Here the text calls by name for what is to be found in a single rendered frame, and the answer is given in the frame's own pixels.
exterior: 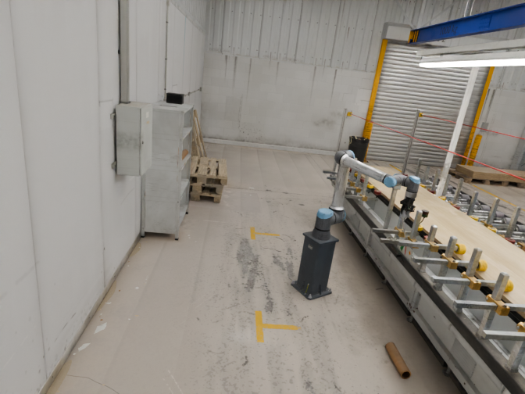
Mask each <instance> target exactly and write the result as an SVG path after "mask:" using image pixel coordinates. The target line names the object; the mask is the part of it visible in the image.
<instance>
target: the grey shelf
mask: <svg viewBox="0 0 525 394"><path fill-rule="evenodd" d="M160 105H162V106H160ZM172 106H176V107H172ZM190 114H191V122H190ZM193 114H194V105H193V104H186V103H184V104H182V105H181V104H173V103H166V101H158V102H154V103H152V165H151V166H150V167H149V168H148V169H147V170H146V172H145V173H144V174H143V175H142V184H141V238H144V237H145V231H146V232H155V233H165V234H175V240H177V241H178V239H179V238H178V235H179V228H180V224H181V222H182V221H183V219H184V215H185V214H188V202H189V187H190V172H191V143H192V129H193ZM189 132H190V137H189ZM188 146H189V153H188V154H187V155H186V156H185V157H184V159H183V160H182V151H183V150H184V149H186V150H188ZM178 147H179V154H178ZM189 158H190V159H189ZM177 163H178V165H177ZM189 165H190V166H189ZM186 191H187V198H186Z"/></svg>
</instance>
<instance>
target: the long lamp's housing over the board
mask: <svg viewBox="0 0 525 394"><path fill-rule="evenodd" d="M514 59H525V51H519V52H498V53H487V54H476V55H464V56H444V57H433V58H422V59H421V60H420V62H419V66H420V64H421V63H457V62H476V61H495V60H514Z"/></svg>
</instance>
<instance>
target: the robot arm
mask: <svg viewBox="0 0 525 394"><path fill-rule="evenodd" d="M334 160H335V162H336V163H337V164H339V165H338V170H337V178H336V182H335V186H334V194H333V199H332V203H331V205H329V209H326V208H321V209H319V210H318V212H317V215H316V223H315V227H314V229H313V231H312V234H311V236H312V237H314V238H315V239H318V240H321V241H327V240H330V226H331V225H333V224H338V223H341V222H342V221H343V220H344V219H345V217H346V213H345V211H344V209H345V208H344V207H343V202H344V198H345V191H346V187H347V183H348V176H349V171H350V168H351V169H353V170H356V171H358V172H360V173H361V174H365V175H366V176H368V177H371V178H373V179H375V180H377V181H379V182H381V183H383V184H384V185H385V186H386V187H388V188H393V187H395V186H399V185H401V186H403V187H407V189H406V192H405V196H406V199H403V200H402V201H400V204H403V205H402V208H401V215H402V219H403V220H405V219H406V218H407V217H408V218H410V215H409V213H410V212H414V210H415V209H414V208H416V207H415V206H414V205H413V202H414V201H415V198H416V196H417V192H418V190H419V186H420V178H418V177H415V176H409V177H408V176H405V175H401V174H394V175H393V176H392V175H390V174H386V173H385V172H383V171H380V170H378V169H375V168H373V167H371V166H368V165H366V164H365V163H361V162H359V161H357V160H355V154H354V152H353V151H351V150H342V151H338V152H336V154H335V155H334ZM413 209H414V210H413Z"/></svg>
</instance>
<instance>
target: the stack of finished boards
mask: <svg viewBox="0 0 525 394"><path fill-rule="evenodd" d="M496 169H498V168H496ZM455 170H456V171H458V172H460V173H462V174H465V175H467V176H469V177H472V178H480V179H488V180H496V181H511V182H520V183H525V181H523V180H521V179H519V178H517V177H521V178H522V179H525V171H521V170H506V169H499V170H502V171H504V172H506V173H509V174H512V175H515V176H517V177H513V176H511V175H508V174H505V173H502V172H501V171H498V170H495V169H492V168H490V167H475V166H467V165H459V164H456V168H455Z"/></svg>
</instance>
